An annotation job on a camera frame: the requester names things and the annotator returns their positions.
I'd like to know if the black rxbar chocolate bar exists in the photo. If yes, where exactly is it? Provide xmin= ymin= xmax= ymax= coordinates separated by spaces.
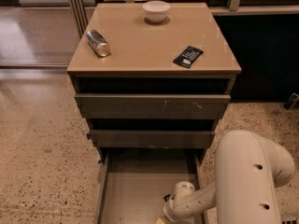
xmin=164 ymin=194 xmax=171 ymax=202

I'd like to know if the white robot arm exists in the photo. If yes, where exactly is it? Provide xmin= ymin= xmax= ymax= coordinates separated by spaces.
xmin=155 ymin=130 xmax=295 ymax=224

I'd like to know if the grey open bottom drawer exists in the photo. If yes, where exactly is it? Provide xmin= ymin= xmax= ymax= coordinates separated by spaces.
xmin=96 ymin=148 xmax=202 ymax=224

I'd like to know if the grey middle drawer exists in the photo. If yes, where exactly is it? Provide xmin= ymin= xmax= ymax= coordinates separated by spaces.
xmin=90 ymin=130 xmax=215 ymax=149

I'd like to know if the grey top drawer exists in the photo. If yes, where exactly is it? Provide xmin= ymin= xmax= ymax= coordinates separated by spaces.
xmin=75 ymin=93 xmax=231 ymax=119

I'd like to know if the beige drawer cabinet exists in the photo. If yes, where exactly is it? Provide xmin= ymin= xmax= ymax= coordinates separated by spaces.
xmin=67 ymin=3 xmax=241 ymax=157

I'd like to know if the grey floor power strip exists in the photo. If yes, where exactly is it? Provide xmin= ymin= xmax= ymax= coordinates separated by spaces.
xmin=282 ymin=218 xmax=299 ymax=224

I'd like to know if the black snack bar wrapper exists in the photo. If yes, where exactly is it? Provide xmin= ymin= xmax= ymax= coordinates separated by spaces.
xmin=173 ymin=46 xmax=204 ymax=68

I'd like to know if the dark caster foot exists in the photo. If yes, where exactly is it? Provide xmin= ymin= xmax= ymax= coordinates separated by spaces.
xmin=284 ymin=92 xmax=299 ymax=110

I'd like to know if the silver metal can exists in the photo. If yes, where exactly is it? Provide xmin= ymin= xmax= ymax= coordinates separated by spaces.
xmin=86 ymin=29 xmax=111 ymax=57

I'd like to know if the white ceramic bowl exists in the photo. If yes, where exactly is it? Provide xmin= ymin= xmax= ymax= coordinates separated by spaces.
xmin=142 ymin=1 xmax=170 ymax=23

